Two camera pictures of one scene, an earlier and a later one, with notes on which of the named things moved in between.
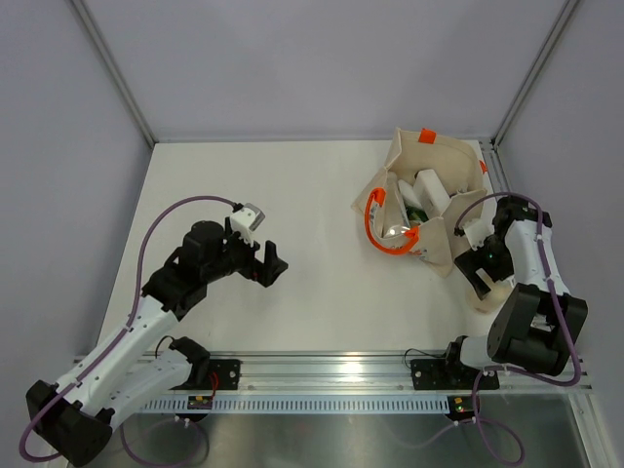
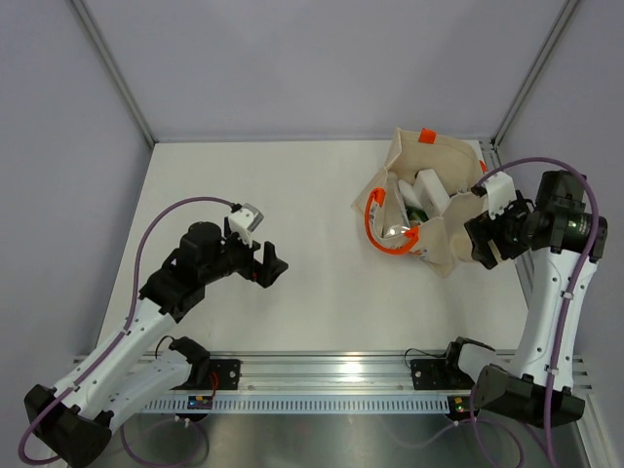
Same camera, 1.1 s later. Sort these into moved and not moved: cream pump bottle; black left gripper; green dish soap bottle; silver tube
Moved: cream pump bottle
Not moved: green dish soap bottle; silver tube; black left gripper
